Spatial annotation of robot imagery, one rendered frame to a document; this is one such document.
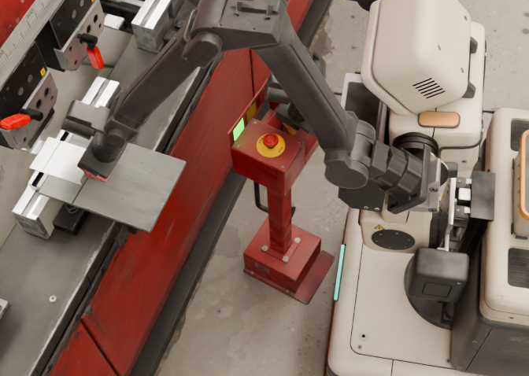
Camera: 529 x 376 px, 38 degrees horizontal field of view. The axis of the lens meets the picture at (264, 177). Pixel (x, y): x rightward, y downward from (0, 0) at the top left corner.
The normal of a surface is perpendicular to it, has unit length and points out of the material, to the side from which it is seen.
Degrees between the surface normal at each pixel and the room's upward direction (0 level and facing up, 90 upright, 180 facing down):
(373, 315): 0
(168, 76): 91
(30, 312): 0
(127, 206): 0
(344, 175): 93
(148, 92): 91
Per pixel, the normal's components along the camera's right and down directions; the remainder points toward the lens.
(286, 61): -0.14, 0.88
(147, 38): -0.37, 0.80
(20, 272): -0.04, -0.51
